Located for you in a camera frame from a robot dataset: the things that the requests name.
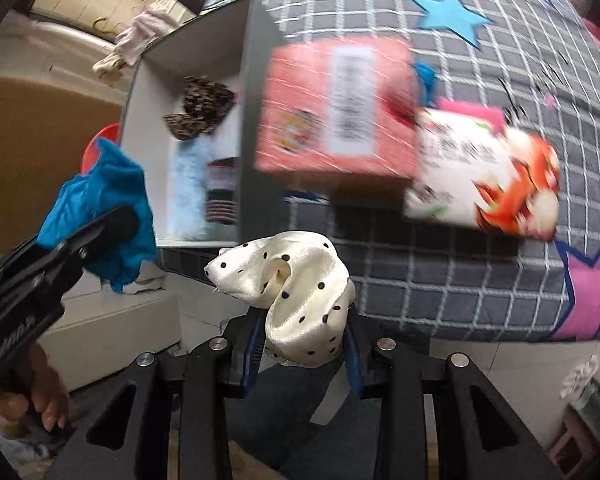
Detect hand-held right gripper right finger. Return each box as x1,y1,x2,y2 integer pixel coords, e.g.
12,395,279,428
345,305,566,480

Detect leopard print scrunchie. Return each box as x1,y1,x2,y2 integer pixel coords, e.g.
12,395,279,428
162,76,237,141

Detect person's blue jeans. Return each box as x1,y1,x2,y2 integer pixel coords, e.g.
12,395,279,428
230,360,381,480

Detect pink sponge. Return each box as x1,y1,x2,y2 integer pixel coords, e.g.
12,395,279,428
437,100,506,133

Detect red and white printed carton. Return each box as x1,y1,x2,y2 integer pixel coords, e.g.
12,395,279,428
254,37,562,242

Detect cream polka dot scrunchie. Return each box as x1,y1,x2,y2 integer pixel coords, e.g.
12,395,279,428
204,231,357,367

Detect red plastic stool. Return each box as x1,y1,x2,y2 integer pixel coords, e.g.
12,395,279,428
82,123,121,176

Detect grey cardboard box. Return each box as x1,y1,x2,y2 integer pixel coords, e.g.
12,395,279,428
117,0,291,251

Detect pink garment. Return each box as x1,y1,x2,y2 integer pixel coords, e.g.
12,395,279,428
115,10,173,66

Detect brown cardboard sheet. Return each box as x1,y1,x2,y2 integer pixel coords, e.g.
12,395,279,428
0,76,126,256

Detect grey checkered star blanket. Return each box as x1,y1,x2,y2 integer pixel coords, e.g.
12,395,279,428
157,0,600,343

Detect purple striped sock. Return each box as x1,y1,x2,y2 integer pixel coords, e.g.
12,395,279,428
205,157,241,226

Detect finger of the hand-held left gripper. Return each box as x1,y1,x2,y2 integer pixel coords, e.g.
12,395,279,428
0,237,48,273
40,205,138,281

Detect pink plastic stool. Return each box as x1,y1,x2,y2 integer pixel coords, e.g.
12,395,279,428
545,410,596,466

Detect light blue fluffy scrunchie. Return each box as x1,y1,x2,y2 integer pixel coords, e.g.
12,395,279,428
170,137,216,238

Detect beige garment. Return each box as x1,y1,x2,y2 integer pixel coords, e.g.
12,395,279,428
92,50,128,81

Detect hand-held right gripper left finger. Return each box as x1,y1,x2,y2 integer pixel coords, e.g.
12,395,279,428
42,310,266,480

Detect person's left hand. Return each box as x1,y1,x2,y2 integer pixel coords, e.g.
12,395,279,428
0,342,72,434

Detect blue cloth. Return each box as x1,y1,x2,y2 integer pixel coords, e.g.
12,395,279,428
414,62,438,106
37,137,158,293

